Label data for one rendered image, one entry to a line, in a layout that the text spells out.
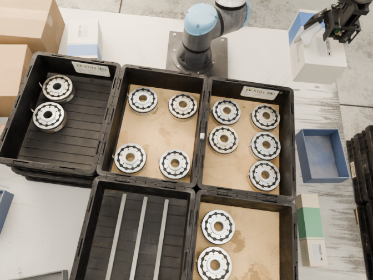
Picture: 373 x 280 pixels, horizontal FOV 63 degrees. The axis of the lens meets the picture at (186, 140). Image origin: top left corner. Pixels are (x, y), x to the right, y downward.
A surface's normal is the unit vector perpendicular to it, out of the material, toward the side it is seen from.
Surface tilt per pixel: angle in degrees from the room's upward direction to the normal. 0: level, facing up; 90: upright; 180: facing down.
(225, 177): 0
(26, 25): 0
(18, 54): 0
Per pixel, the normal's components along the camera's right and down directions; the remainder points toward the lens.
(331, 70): -0.06, 0.92
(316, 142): 0.07, -0.38
